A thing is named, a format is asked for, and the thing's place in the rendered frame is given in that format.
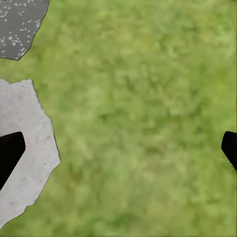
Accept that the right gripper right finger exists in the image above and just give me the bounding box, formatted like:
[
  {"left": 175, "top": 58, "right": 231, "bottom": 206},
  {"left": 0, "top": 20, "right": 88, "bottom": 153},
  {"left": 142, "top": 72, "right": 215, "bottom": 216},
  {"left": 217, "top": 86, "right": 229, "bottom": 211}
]
[{"left": 221, "top": 131, "right": 237, "bottom": 171}]

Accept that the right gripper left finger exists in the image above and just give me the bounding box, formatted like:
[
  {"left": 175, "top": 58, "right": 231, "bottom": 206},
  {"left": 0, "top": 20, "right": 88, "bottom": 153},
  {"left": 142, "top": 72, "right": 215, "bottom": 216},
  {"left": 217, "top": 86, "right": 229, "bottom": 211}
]
[{"left": 0, "top": 132, "right": 26, "bottom": 190}]

